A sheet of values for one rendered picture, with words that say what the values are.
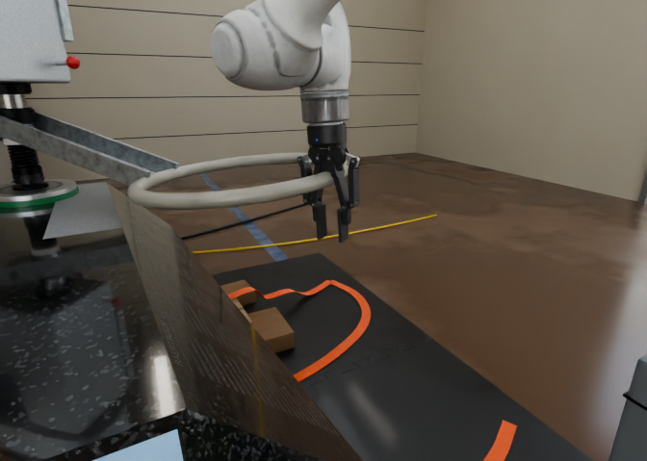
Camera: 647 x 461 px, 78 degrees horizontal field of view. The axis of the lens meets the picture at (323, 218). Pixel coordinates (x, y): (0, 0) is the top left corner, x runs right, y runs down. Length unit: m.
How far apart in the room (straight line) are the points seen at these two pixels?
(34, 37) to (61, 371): 0.92
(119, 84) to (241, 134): 1.62
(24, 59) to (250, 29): 0.77
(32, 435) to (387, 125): 6.79
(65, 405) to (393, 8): 6.90
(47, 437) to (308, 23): 0.54
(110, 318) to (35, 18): 0.87
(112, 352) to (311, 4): 0.50
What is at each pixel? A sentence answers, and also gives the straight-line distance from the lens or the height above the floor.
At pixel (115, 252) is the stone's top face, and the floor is 0.83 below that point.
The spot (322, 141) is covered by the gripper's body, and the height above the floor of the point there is 1.02.
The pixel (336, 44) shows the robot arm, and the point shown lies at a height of 1.18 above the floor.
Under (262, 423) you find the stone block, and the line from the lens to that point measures 0.53.
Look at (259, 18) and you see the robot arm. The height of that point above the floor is 1.20.
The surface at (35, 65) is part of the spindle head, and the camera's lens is 1.27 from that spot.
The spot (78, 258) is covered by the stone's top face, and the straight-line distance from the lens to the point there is 0.83.
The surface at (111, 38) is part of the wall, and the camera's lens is 5.78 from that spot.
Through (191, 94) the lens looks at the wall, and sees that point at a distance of 5.82.
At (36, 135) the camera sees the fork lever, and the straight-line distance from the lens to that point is 1.20.
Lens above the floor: 1.12
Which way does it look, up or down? 18 degrees down
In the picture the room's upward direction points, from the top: straight up
